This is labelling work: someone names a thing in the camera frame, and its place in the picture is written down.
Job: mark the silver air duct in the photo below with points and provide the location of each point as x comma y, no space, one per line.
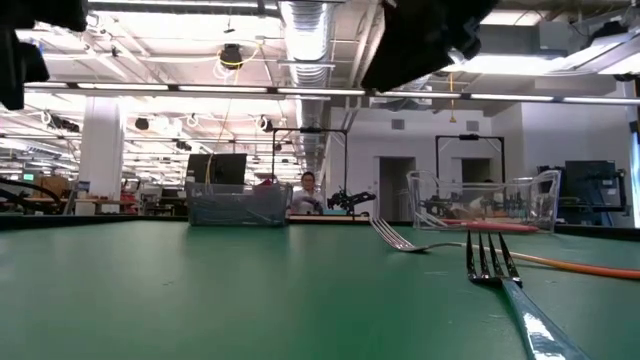
305,45

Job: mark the white round pillar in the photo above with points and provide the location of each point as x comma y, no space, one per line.
100,165

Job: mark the cardboard box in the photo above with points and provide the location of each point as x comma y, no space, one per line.
50,187

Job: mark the grey translucent plastic bin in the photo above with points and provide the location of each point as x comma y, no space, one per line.
240,200

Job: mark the background black robot arm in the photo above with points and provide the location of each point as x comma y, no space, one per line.
350,199

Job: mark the person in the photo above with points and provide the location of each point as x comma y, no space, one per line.
306,197

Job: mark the black monitor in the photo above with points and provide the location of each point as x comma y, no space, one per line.
197,169
227,169

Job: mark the black ceiling dome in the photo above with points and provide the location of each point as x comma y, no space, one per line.
142,124
231,56

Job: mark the ceiling light strip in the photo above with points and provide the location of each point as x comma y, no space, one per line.
510,97
225,89

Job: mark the clear plastic bin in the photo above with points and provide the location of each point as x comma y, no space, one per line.
545,200

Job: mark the dark monitor on desk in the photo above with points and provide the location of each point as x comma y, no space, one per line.
592,182

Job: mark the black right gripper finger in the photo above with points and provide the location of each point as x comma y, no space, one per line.
400,55

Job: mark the black stand frame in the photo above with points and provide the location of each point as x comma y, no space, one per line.
310,130
470,136

